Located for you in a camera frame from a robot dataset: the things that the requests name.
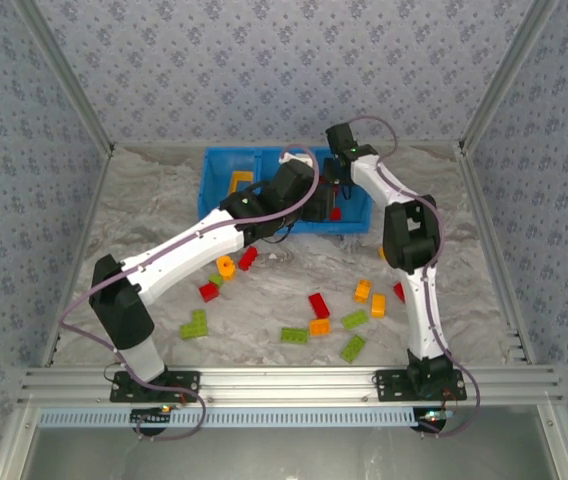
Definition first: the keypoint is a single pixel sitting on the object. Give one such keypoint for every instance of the orange round-hole lego piece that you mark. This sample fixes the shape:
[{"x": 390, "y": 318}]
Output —
[{"x": 226, "y": 270}]

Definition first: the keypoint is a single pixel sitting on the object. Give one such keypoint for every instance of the aluminium lower frame beam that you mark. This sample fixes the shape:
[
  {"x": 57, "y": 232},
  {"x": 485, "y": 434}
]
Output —
[
  {"x": 560, "y": 445},
  {"x": 14, "y": 445}
]

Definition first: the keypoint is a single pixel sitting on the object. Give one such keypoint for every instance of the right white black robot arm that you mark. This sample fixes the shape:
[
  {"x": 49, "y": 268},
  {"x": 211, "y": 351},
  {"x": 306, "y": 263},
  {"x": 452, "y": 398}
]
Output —
[{"x": 424, "y": 310}]

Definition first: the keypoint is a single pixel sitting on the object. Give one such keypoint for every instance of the orange lego brick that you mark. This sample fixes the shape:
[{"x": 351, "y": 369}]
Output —
[
  {"x": 320, "y": 327},
  {"x": 378, "y": 305},
  {"x": 381, "y": 253},
  {"x": 362, "y": 291}
]

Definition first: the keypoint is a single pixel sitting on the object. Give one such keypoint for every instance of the orange lego window frame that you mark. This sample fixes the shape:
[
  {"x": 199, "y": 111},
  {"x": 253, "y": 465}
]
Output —
[{"x": 241, "y": 174}]

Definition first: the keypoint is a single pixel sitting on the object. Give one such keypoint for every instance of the aluminium frame post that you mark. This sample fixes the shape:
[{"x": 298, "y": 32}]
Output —
[
  {"x": 68, "y": 75},
  {"x": 505, "y": 75}
]

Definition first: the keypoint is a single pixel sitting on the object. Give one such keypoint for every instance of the green flat lego plate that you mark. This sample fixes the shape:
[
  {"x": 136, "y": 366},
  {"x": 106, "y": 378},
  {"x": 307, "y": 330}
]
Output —
[{"x": 294, "y": 335}]

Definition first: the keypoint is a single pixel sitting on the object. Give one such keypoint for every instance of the small LED circuit board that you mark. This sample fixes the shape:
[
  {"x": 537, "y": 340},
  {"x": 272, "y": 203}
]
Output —
[
  {"x": 431, "y": 417},
  {"x": 146, "y": 419}
]

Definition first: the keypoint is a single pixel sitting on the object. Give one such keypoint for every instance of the green L-shaped lego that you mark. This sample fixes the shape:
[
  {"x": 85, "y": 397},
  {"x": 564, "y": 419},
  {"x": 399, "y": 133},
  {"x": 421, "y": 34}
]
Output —
[{"x": 195, "y": 326}]

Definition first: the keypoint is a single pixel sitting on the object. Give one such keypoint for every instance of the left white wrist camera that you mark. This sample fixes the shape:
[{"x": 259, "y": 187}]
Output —
[{"x": 296, "y": 159}]

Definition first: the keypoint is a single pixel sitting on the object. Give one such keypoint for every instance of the small green lego brick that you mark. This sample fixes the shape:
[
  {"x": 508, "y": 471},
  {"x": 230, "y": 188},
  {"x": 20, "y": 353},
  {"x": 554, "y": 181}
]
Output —
[{"x": 216, "y": 279}]

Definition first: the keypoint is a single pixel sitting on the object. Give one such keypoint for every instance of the small red lego brick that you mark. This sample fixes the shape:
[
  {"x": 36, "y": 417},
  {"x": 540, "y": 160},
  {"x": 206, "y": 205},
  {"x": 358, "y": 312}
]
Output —
[{"x": 335, "y": 214}]

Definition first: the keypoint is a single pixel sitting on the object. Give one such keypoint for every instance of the red square lego brick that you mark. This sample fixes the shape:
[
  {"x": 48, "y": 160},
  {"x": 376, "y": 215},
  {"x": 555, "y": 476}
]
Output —
[{"x": 208, "y": 292}]

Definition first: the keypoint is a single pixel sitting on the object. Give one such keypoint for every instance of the aluminium extrusion rail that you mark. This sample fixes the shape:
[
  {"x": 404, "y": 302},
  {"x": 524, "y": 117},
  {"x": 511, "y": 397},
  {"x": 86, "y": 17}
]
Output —
[{"x": 289, "y": 385}]

